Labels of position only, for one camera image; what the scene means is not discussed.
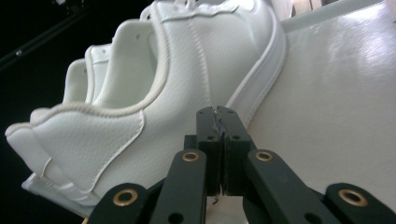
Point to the black metal stand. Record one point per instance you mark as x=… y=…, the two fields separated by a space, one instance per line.
x=28 y=46

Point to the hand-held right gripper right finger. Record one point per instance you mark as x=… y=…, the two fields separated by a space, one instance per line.
x=267 y=186

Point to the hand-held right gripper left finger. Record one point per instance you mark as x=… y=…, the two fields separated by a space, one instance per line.
x=190 y=186

